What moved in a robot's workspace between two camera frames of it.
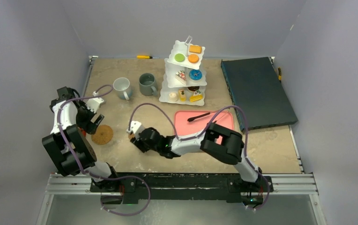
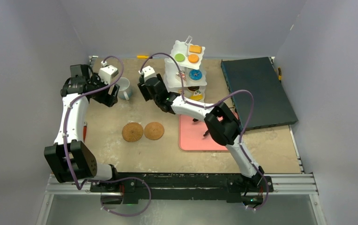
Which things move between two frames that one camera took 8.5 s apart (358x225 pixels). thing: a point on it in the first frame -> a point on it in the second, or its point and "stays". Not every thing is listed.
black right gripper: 136,140 -> 146,90
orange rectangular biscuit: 195,48 stays
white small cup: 122,85 stays
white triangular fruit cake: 181,76 stays
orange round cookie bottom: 193,58 stays
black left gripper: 87,125 -> 107,99
